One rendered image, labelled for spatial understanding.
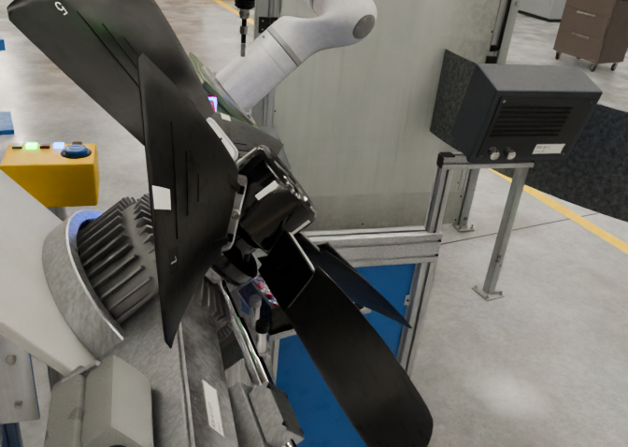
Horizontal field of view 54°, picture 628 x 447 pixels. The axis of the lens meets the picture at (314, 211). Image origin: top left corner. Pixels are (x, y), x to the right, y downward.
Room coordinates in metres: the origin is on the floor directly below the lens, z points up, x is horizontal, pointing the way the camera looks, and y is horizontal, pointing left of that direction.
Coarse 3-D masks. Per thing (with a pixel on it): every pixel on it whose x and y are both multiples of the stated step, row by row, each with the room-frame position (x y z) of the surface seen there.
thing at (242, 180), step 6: (240, 180) 0.63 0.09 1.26; (246, 180) 0.66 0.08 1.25; (246, 186) 0.66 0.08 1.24; (240, 198) 0.64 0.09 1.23; (234, 204) 0.62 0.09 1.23; (240, 204) 0.65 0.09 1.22; (234, 222) 0.63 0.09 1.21; (228, 228) 0.61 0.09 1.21; (234, 228) 0.63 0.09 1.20; (234, 234) 0.63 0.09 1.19; (222, 246) 0.59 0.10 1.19; (228, 246) 0.61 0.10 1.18
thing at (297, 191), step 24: (240, 168) 0.69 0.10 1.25; (264, 168) 0.68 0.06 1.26; (288, 192) 0.66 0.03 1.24; (264, 216) 0.65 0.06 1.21; (288, 216) 0.66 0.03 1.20; (312, 216) 0.68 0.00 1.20; (240, 240) 0.65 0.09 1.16; (264, 240) 0.65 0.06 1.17; (216, 264) 0.62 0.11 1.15; (240, 264) 0.64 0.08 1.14
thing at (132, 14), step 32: (32, 0) 0.68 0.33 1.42; (64, 0) 0.71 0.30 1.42; (96, 0) 0.75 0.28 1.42; (128, 0) 0.79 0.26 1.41; (32, 32) 0.65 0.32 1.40; (64, 32) 0.68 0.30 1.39; (96, 32) 0.71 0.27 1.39; (128, 32) 0.75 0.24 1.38; (160, 32) 0.79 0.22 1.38; (64, 64) 0.66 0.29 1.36; (96, 64) 0.69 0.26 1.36; (128, 64) 0.72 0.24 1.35; (160, 64) 0.74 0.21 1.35; (96, 96) 0.66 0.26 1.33; (128, 96) 0.69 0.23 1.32; (192, 96) 0.74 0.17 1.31; (128, 128) 0.67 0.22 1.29
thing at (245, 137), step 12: (216, 120) 0.99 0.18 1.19; (228, 132) 0.94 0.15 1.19; (240, 132) 0.96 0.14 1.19; (252, 132) 0.99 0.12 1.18; (264, 132) 1.05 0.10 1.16; (240, 144) 0.90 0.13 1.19; (252, 144) 0.92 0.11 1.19; (264, 144) 0.95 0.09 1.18; (276, 144) 0.98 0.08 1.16; (240, 156) 0.85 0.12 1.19
